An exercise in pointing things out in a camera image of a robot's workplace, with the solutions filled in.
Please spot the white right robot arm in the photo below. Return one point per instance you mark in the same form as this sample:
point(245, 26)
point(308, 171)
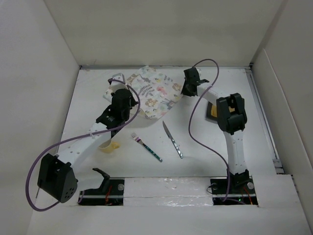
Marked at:
point(231, 119)

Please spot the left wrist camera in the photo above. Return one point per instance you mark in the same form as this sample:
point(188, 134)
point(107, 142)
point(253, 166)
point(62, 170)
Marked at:
point(117, 78)

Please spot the square black yellow plate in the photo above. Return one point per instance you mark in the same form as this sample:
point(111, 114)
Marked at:
point(211, 112)

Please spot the knife with patterned handle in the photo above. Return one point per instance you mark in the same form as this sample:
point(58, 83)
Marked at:
point(172, 140)

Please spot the yellow ceramic mug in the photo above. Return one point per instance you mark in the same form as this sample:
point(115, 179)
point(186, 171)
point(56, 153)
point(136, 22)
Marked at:
point(109, 146)

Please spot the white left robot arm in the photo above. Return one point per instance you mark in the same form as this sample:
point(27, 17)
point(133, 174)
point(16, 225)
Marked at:
point(56, 174)

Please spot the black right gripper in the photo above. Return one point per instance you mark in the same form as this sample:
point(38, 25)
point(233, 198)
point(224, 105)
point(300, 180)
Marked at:
point(185, 91)

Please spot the floral patterned cloth placemat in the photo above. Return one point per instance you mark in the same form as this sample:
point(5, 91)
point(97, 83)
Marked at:
point(157, 91)

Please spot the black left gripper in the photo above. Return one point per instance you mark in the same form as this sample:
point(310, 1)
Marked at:
point(133, 102)

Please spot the fork with patterned handle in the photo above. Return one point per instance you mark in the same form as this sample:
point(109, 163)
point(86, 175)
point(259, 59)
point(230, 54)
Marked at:
point(138, 140)

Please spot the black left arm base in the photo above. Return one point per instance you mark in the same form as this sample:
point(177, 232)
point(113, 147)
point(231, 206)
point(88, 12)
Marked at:
point(109, 193)

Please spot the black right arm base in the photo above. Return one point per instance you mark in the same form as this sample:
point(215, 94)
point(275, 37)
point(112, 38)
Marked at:
point(242, 195)

